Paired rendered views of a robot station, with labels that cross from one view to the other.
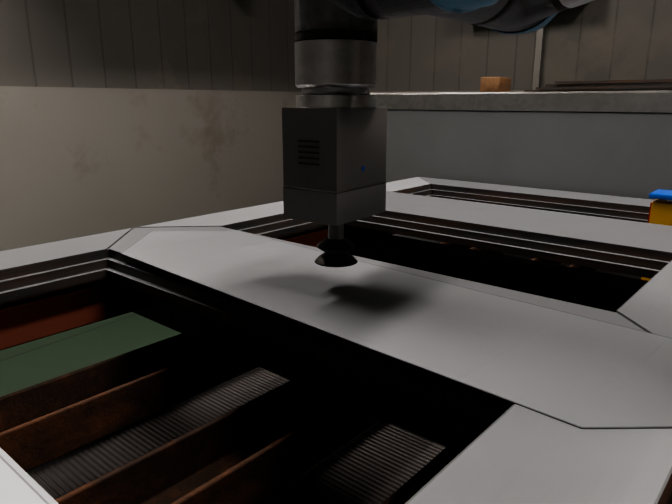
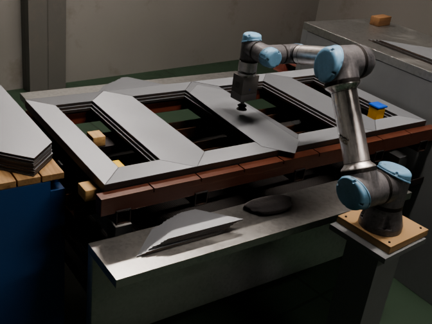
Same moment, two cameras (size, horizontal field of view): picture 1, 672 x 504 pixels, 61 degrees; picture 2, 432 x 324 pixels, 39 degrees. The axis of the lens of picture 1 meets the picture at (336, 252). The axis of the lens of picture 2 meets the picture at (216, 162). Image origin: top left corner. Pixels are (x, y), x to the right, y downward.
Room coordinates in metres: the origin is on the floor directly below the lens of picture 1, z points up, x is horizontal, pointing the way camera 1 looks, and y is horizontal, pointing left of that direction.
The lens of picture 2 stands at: (-1.74, -0.41, 1.77)
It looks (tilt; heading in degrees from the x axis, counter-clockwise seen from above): 26 degrees down; 12
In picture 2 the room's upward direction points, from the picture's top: 7 degrees clockwise
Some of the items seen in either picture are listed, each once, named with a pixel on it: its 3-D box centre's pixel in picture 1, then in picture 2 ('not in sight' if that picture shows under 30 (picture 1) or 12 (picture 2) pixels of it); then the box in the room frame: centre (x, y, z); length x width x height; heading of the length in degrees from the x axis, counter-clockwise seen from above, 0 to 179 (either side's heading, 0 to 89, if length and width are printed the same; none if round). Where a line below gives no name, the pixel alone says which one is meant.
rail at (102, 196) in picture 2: not in sight; (297, 161); (0.34, -0.28, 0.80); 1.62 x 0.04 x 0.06; 139
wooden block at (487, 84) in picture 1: (495, 86); (380, 20); (1.84, -0.49, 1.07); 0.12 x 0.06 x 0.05; 148
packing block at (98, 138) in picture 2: not in sight; (96, 138); (0.16, 0.46, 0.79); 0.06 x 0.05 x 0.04; 49
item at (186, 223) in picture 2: not in sight; (182, 227); (-0.13, 0.01, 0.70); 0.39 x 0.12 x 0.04; 139
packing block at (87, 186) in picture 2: not in sight; (89, 190); (-0.20, 0.31, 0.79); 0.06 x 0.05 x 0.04; 49
